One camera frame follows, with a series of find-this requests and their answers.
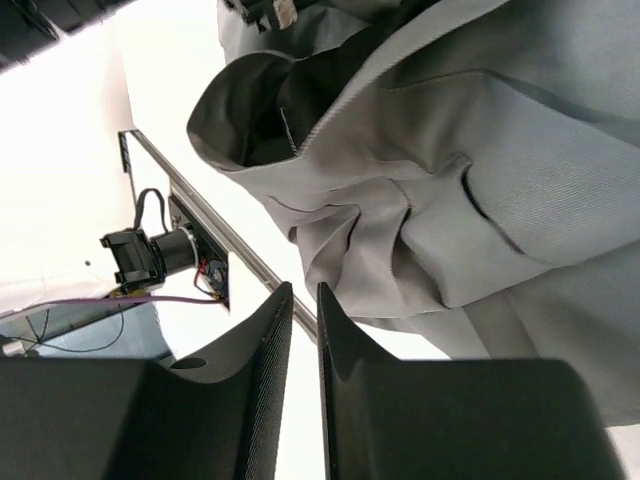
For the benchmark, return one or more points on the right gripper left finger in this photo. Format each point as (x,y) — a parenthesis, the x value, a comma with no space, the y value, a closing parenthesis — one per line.
(213,415)

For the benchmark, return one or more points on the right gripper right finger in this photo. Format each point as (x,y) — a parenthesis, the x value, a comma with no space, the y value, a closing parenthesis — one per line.
(388,418)

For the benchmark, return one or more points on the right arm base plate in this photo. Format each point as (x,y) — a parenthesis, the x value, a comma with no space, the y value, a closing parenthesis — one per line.
(212,268)

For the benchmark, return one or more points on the grey pleated skirt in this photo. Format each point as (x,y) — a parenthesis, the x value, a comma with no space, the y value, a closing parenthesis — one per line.
(468,170)

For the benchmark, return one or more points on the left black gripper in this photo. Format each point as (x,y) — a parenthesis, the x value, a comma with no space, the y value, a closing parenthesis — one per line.
(265,14)

